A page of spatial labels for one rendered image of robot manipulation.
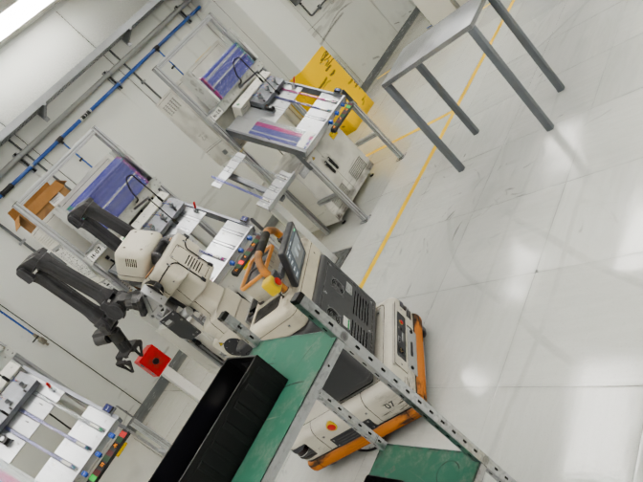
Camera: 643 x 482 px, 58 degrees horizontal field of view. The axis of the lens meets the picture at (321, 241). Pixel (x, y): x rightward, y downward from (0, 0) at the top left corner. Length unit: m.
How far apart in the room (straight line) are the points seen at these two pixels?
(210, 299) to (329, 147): 2.61
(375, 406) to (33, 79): 4.50
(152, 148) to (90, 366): 2.15
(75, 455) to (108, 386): 2.04
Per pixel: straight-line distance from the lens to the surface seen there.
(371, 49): 8.29
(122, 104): 6.12
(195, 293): 2.56
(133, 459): 3.87
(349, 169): 4.98
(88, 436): 3.53
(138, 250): 2.53
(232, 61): 4.82
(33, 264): 2.55
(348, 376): 2.47
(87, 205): 2.85
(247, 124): 4.69
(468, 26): 3.44
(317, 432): 2.69
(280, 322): 2.31
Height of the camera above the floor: 1.61
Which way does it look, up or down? 19 degrees down
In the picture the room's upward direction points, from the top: 47 degrees counter-clockwise
